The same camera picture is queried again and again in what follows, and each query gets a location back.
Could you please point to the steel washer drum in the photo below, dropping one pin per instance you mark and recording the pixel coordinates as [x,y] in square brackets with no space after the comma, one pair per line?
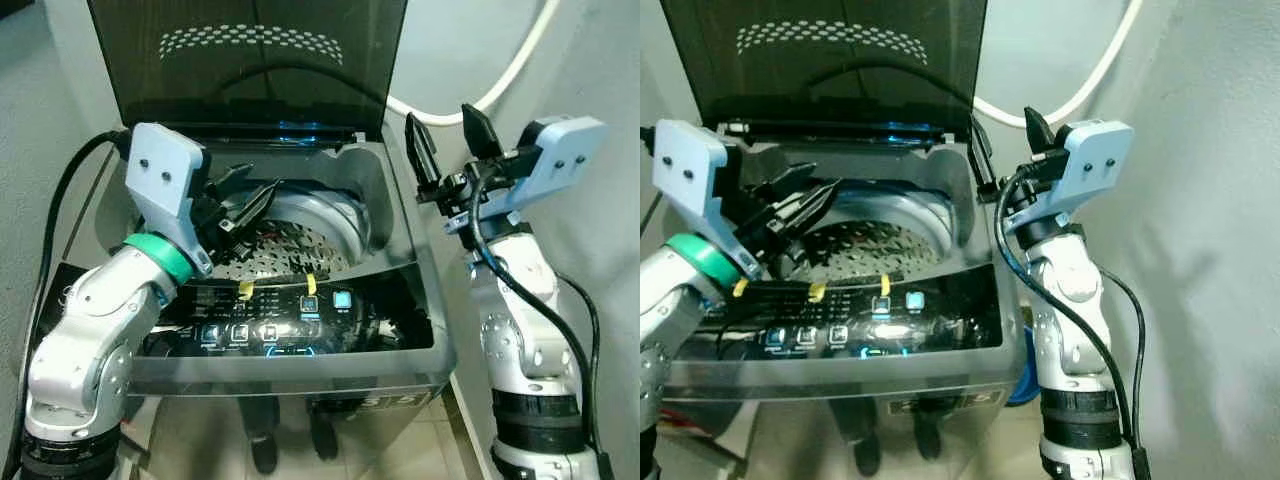
[880,245]
[300,240]

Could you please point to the grey-blue wrist camera mount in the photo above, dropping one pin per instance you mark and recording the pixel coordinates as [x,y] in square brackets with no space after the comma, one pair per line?
[1095,160]
[690,170]
[565,160]
[165,170]

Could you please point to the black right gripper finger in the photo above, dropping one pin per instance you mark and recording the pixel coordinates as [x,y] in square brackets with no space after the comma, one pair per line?
[482,135]
[1040,132]
[984,160]
[422,155]

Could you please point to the black washer control panel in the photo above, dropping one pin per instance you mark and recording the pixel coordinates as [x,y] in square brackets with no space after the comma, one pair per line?
[950,320]
[350,325]

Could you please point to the grey-blue left wrist camera mount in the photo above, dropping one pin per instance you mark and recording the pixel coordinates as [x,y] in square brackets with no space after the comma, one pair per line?
[690,170]
[165,170]

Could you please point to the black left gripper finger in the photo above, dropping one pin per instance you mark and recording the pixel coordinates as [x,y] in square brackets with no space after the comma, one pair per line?
[258,203]
[783,173]
[235,178]
[808,205]

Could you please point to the blue plastic basin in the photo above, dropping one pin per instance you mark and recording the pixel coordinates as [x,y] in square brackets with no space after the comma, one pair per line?
[1022,388]

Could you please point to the grey-blue right wrist camera mount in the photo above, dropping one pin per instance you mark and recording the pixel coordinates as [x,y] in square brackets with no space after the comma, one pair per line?
[565,160]
[1095,160]

